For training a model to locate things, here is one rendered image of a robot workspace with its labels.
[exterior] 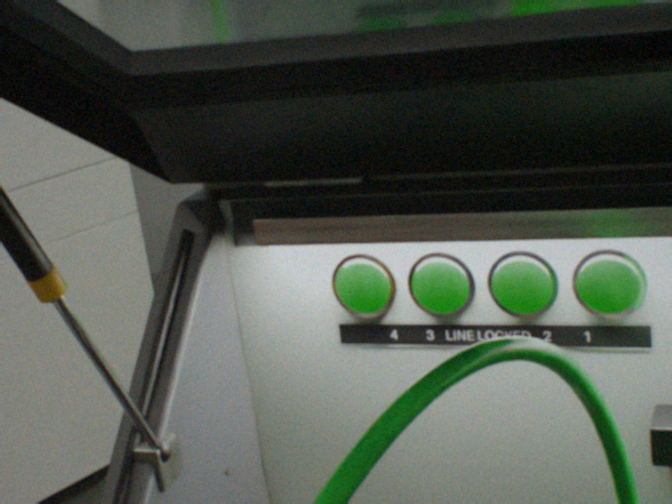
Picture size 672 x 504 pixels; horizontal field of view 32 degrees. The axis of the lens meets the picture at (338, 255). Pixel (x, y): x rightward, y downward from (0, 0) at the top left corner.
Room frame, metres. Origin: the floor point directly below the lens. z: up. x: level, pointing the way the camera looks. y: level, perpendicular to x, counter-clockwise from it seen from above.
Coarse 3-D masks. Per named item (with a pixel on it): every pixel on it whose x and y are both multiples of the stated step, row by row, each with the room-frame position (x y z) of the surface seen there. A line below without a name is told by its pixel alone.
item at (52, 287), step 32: (0, 192) 0.65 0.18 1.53; (0, 224) 0.65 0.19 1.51; (32, 256) 0.66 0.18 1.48; (32, 288) 0.67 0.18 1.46; (64, 288) 0.68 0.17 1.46; (64, 320) 0.69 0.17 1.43; (96, 352) 0.70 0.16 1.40; (128, 416) 0.72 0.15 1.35; (160, 448) 0.74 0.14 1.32; (160, 480) 0.73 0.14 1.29
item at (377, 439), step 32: (480, 352) 0.58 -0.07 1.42; (512, 352) 0.59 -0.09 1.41; (544, 352) 0.61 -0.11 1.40; (416, 384) 0.55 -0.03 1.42; (448, 384) 0.55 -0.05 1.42; (576, 384) 0.64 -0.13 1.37; (384, 416) 0.53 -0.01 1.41; (416, 416) 0.54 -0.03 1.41; (608, 416) 0.65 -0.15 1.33; (352, 448) 0.52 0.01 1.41; (384, 448) 0.52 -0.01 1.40; (608, 448) 0.66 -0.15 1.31; (352, 480) 0.50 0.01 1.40
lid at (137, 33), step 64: (0, 0) 0.64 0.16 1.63; (64, 0) 0.64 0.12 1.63; (128, 0) 0.63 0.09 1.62; (192, 0) 0.63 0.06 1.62; (256, 0) 0.62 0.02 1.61; (320, 0) 0.61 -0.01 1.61; (384, 0) 0.61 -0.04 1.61; (448, 0) 0.60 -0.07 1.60; (512, 0) 0.60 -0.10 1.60; (576, 0) 0.59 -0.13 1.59; (640, 0) 0.59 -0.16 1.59; (0, 64) 0.76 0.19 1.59; (64, 64) 0.68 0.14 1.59; (128, 64) 0.72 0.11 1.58; (192, 64) 0.71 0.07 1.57; (256, 64) 0.71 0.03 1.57; (320, 64) 0.69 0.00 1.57; (384, 64) 0.68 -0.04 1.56; (448, 64) 0.66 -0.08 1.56; (512, 64) 0.64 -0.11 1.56; (576, 64) 0.63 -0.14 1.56; (640, 64) 0.62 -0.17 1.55; (64, 128) 0.81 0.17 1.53; (128, 128) 0.88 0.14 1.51; (192, 128) 0.78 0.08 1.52; (256, 128) 0.77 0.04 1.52; (320, 128) 0.76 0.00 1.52; (384, 128) 0.75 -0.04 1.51; (448, 128) 0.74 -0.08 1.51; (512, 128) 0.73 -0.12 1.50; (576, 128) 0.72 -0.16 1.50; (640, 128) 0.71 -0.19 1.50
